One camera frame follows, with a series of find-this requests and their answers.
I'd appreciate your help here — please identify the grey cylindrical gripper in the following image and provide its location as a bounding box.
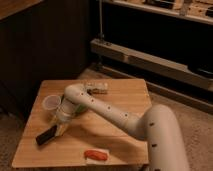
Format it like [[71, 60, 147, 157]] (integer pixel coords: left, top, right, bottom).
[[55, 99, 76, 137]]

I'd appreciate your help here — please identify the black rectangular eraser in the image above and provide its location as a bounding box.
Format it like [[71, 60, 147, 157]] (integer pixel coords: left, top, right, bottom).
[[36, 125, 57, 146]]

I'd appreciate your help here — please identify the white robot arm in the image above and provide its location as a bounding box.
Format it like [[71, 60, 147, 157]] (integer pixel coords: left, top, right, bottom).
[[64, 84, 190, 171]]

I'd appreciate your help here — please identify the wooden folding table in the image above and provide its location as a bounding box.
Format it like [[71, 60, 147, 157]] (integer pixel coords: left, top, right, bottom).
[[12, 79, 151, 168]]

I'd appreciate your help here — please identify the green bowl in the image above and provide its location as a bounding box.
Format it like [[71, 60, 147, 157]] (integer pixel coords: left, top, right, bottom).
[[61, 95, 88, 116]]

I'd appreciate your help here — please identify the white napkin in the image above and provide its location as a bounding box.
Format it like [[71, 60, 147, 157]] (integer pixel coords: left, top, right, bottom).
[[84, 149, 109, 165]]

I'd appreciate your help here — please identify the white packaged box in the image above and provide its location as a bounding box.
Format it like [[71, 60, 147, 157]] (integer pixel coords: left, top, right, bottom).
[[85, 83, 108, 94]]

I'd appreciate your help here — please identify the metal vertical pole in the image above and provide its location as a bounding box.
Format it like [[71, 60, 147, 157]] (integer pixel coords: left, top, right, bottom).
[[98, 0, 104, 43]]

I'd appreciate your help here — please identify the metal shelf beam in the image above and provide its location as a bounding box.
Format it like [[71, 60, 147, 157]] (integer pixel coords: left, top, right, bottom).
[[90, 39, 213, 92]]

